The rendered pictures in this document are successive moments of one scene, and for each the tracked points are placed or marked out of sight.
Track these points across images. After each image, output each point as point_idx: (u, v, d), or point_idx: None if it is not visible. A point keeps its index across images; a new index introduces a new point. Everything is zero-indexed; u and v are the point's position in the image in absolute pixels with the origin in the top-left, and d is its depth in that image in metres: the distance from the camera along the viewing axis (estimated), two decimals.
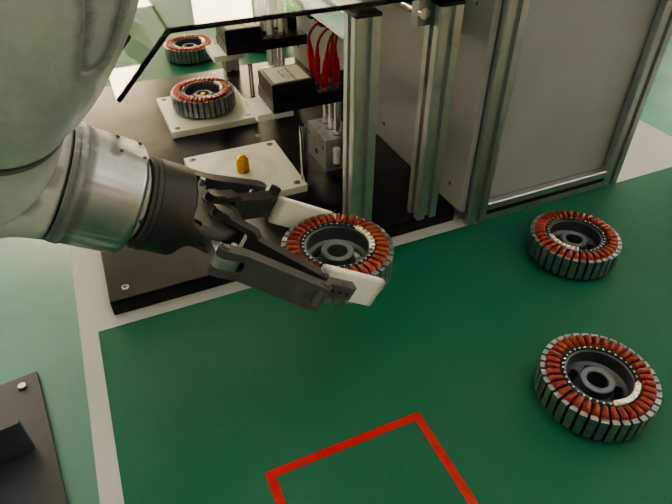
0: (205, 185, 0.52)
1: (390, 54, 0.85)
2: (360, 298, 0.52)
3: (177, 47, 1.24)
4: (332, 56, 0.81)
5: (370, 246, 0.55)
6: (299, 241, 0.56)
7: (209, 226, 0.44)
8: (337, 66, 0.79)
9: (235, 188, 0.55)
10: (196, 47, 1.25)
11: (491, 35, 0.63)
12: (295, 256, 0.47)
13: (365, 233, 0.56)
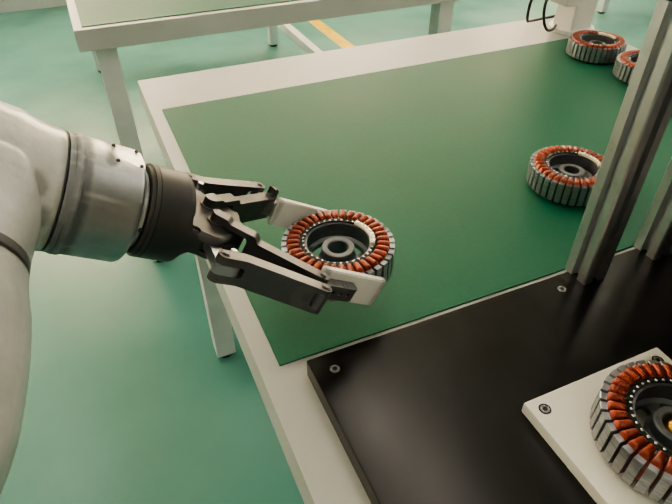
0: (203, 189, 0.52)
1: None
2: (361, 298, 0.52)
3: None
4: None
5: None
6: None
7: (208, 232, 0.44)
8: None
9: (233, 191, 0.55)
10: (368, 262, 0.52)
11: None
12: (295, 259, 0.47)
13: None
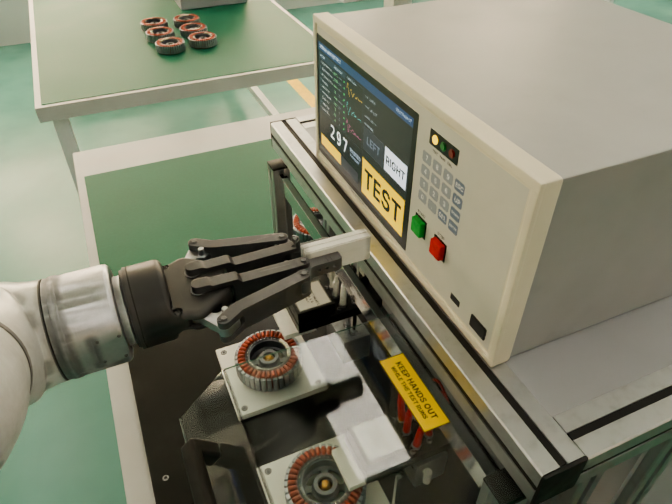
0: (233, 318, 0.49)
1: None
2: (349, 236, 0.57)
3: None
4: None
5: None
6: None
7: None
8: None
9: (267, 301, 0.51)
10: None
11: (635, 465, 0.56)
12: None
13: None
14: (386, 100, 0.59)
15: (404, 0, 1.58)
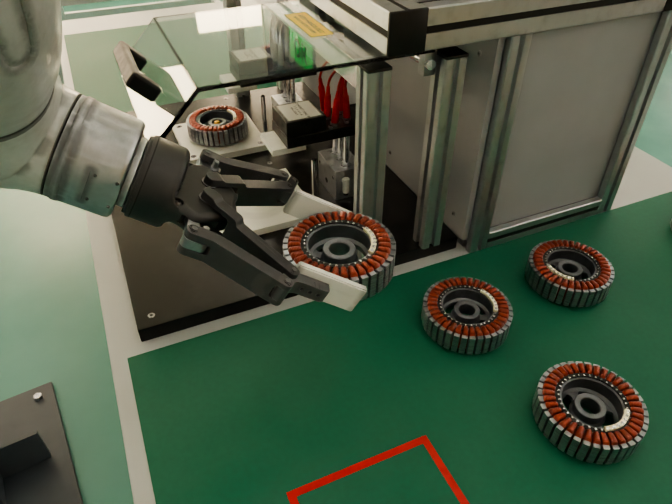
0: (205, 245, 0.47)
1: (396, 89, 0.90)
2: (336, 210, 0.60)
3: (312, 265, 0.52)
4: (342, 93, 0.86)
5: (494, 308, 0.70)
6: (437, 301, 0.71)
7: None
8: (347, 103, 0.84)
9: (242, 268, 0.47)
10: (356, 269, 0.52)
11: (492, 83, 0.68)
12: (261, 203, 0.58)
13: (489, 296, 0.72)
14: None
15: None
